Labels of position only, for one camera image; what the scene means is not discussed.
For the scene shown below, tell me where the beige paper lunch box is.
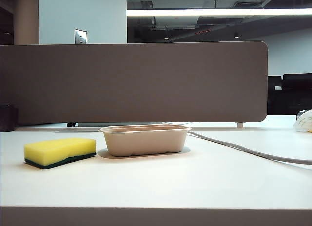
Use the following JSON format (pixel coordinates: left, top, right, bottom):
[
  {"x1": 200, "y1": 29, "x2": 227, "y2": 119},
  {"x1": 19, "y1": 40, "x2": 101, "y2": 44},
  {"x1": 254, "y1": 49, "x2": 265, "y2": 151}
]
[{"x1": 99, "y1": 124, "x2": 192, "y2": 158}]

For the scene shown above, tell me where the yellow green cleaning sponge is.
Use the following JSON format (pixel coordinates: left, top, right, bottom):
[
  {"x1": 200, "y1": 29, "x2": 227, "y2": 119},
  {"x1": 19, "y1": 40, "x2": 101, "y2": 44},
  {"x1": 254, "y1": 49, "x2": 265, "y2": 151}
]
[{"x1": 23, "y1": 137, "x2": 97, "y2": 170}]

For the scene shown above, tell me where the grey desk divider panel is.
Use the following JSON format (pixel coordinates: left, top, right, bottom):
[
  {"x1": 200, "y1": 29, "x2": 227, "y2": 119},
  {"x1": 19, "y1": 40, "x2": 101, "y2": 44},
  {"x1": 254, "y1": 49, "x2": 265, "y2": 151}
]
[{"x1": 0, "y1": 41, "x2": 268, "y2": 126}]

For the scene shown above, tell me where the long ceiling light strip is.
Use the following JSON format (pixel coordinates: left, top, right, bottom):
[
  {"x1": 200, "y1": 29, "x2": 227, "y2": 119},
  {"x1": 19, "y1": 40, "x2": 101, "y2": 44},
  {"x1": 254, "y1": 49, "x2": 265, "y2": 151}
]
[{"x1": 126, "y1": 8, "x2": 312, "y2": 17}]

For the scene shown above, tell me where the black office chair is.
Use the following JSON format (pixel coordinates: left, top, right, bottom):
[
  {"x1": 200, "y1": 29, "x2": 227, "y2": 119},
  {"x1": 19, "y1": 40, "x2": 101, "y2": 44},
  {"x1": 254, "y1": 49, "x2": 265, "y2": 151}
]
[
  {"x1": 267, "y1": 75, "x2": 284, "y2": 116},
  {"x1": 282, "y1": 73, "x2": 312, "y2": 116}
]

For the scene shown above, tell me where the black cylindrical object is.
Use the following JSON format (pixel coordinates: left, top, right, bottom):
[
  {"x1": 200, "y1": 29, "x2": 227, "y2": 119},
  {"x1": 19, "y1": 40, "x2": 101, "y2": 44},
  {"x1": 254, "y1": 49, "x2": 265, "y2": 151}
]
[{"x1": 0, "y1": 104, "x2": 19, "y2": 132}]

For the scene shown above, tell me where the white plastic bag green print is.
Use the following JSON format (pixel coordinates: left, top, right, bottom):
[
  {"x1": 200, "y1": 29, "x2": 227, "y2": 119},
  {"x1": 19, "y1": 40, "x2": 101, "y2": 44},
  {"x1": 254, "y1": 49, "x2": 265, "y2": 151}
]
[{"x1": 293, "y1": 109, "x2": 312, "y2": 133}]

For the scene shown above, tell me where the metal wall plate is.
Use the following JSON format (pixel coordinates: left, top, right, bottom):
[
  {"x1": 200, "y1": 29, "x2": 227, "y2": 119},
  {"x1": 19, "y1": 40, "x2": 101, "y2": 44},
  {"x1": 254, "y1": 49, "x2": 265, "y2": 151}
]
[{"x1": 74, "y1": 29, "x2": 88, "y2": 45}]

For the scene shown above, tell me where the grey cable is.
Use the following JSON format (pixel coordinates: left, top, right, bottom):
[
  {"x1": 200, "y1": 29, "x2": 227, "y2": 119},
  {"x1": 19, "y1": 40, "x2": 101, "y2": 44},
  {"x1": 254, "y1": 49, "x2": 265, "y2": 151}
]
[{"x1": 187, "y1": 130, "x2": 312, "y2": 166}]

